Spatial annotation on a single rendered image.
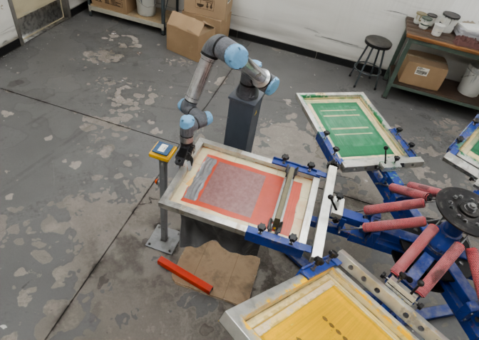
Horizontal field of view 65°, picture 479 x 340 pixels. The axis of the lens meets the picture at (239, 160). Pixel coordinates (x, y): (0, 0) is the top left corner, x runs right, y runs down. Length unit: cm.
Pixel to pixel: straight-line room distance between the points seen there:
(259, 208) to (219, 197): 23
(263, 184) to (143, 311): 122
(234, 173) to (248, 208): 27
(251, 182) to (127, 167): 167
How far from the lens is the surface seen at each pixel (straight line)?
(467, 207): 204
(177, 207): 199
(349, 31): 561
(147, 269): 294
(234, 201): 208
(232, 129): 255
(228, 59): 189
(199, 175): 218
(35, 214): 340
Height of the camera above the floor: 254
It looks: 43 degrees down
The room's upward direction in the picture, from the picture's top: 10 degrees clockwise
